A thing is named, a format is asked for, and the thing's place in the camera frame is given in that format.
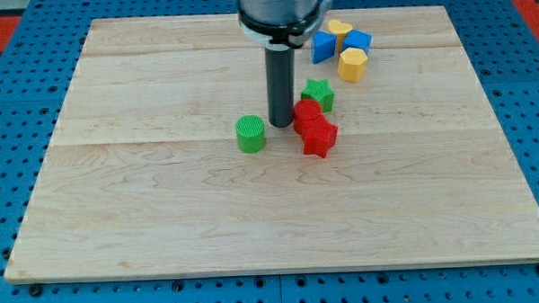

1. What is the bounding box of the yellow heart block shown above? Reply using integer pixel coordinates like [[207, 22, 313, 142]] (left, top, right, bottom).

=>
[[327, 19, 353, 53]]

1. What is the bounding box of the red cylinder block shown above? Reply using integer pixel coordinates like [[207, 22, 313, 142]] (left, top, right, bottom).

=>
[[293, 99, 323, 135]]

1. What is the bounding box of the wooden board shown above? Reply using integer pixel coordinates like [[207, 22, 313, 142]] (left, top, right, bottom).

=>
[[4, 6, 539, 284]]

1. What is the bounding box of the green cylinder block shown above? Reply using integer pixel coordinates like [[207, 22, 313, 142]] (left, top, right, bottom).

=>
[[235, 114, 266, 153]]

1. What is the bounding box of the yellow hexagon block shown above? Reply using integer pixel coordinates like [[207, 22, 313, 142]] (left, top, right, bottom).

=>
[[338, 48, 368, 83]]

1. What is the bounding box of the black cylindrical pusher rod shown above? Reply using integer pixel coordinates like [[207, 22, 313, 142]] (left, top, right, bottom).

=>
[[265, 49, 295, 128]]

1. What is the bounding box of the blue cube block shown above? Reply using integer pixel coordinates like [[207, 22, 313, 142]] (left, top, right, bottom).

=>
[[342, 30, 373, 54]]

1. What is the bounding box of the green star block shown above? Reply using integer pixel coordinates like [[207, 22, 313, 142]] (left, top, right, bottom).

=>
[[301, 78, 335, 112]]

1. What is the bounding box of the red star block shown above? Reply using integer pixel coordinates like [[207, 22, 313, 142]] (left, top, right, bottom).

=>
[[301, 117, 338, 158]]

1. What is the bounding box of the blue triangle block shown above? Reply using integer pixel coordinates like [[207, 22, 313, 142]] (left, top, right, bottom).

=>
[[311, 31, 337, 65]]

